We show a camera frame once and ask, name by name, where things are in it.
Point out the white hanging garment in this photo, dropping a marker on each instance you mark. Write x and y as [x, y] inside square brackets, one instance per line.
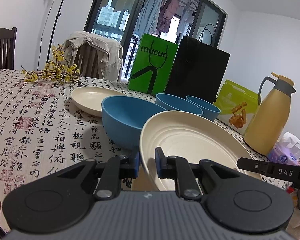
[185, 17]

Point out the white plastic bag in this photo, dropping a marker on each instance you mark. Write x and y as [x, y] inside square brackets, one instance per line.
[293, 140]

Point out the yellow-green snack box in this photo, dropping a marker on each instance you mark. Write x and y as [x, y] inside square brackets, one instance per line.
[230, 97]

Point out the blue bowl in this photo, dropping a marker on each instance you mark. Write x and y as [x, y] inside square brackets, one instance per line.
[210, 112]
[175, 103]
[120, 125]

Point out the black paper bag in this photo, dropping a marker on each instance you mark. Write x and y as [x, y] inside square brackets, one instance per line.
[197, 75]

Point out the yellow flower branch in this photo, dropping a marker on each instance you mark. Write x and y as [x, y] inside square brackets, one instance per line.
[57, 71]

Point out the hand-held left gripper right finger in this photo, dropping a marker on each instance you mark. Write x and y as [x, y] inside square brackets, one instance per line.
[160, 162]

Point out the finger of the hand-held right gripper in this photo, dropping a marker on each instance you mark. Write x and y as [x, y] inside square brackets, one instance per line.
[252, 166]

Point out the beige jacket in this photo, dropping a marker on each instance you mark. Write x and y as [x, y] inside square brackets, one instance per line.
[95, 45]

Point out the calligraphy print tablecloth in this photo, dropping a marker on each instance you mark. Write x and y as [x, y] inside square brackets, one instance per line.
[40, 130]

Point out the purple tissue pack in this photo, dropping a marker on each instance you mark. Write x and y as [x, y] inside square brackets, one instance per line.
[282, 155]

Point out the yellow thermos jug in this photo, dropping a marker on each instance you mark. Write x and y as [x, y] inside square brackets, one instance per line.
[270, 120]

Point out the cream plate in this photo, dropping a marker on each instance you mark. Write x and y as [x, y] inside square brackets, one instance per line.
[90, 97]
[190, 140]

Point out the green paper bag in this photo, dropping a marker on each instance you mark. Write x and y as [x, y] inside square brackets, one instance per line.
[170, 62]

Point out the dark wooden chair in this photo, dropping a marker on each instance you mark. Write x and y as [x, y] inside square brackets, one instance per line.
[2, 47]
[86, 62]

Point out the studio light on stand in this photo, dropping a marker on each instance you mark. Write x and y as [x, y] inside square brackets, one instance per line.
[59, 17]

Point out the pink hanging garment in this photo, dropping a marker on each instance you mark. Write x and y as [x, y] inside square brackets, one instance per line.
[167, 12]

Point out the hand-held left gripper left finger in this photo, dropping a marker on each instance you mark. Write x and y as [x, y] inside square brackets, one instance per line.
[137, 165]

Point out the light blue hanging garment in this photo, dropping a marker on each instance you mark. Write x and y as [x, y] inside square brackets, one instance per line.
[150, 10]

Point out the black framed glass door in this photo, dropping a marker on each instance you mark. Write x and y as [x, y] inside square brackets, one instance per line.
[92, 10]

